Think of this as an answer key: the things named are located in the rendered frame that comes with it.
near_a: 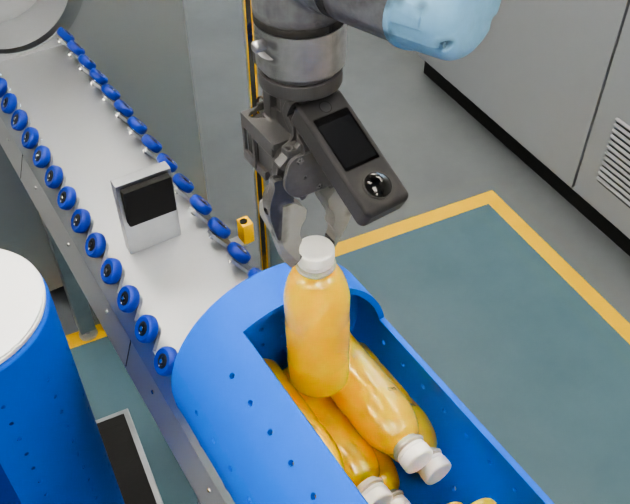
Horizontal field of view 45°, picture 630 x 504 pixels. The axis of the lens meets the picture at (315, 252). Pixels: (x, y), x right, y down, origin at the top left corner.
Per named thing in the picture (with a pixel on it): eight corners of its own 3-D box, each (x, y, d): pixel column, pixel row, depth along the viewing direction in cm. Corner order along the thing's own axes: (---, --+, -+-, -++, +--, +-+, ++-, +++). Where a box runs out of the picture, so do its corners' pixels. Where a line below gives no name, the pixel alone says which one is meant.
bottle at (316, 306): (359, 366, 91) (363, 252, 78) (328, 408, 86) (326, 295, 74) (310, 342, 94) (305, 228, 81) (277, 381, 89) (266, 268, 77)
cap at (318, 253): (342, 257, 78) (342, 244, 76) (321, 280, 75) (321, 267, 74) (310, 243, 79) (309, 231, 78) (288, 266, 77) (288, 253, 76)
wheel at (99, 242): (100, 228, 135) (90, 226, 133) (110, 243, 132) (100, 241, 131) (90, 248, 136) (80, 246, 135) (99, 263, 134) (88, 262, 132)
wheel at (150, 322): (152, 309, 121) (141, 308, 120) (163, 327, 119) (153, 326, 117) (139, 330, 123) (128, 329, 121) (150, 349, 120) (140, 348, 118)
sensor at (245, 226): (247, 233, 145) (246, 213, 142) (255, 242, 144) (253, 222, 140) (211, 248, 142) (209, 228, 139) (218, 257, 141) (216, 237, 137)
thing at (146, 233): (176, 227, 142) (164, 160, 131) (185, 239, 140) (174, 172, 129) (125, 247, 138) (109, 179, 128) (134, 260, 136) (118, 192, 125)
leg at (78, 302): (94, 324, 246) (46, 170, 203) (100, 336, 243) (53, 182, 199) (76, 332, 244) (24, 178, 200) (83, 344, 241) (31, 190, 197)
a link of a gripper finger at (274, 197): (298, 223, 74) (310, 147, 69) (307, 234, 73) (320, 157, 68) (256, 234, 72) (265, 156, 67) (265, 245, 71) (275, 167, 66)
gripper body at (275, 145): (309, 139, 77) (307, 28, 68) (357, 185, 72) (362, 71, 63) (241, 164, 74) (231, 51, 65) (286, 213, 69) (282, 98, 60)
